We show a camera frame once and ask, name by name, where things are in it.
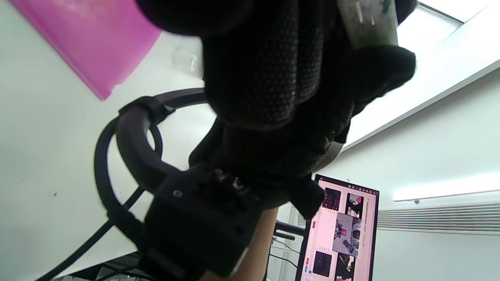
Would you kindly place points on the person's left hand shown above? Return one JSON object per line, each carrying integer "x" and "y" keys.
{"x": 273, "y": 78}

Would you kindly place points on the green glue stick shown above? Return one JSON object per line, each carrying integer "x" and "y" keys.
{"x": 367, "y": 23}

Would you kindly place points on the black handheld controller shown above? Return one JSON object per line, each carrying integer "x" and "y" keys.
{"x": 195, "y": 226}

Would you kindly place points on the pink L-shaped folder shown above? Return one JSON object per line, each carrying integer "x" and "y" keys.
{"x": 90, "y": 39}

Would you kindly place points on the person's left forearm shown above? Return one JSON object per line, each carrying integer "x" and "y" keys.
{"x": 254, "y": 249}

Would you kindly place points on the clear glue stick cap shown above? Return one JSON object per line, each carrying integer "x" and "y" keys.
{"x": 185, "y": 58}

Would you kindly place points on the computer monitor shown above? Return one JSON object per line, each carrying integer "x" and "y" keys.
{"x": 340, "y": 234}

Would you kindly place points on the white air vent grille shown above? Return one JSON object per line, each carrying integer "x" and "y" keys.
{"x": 437, "y": 218}

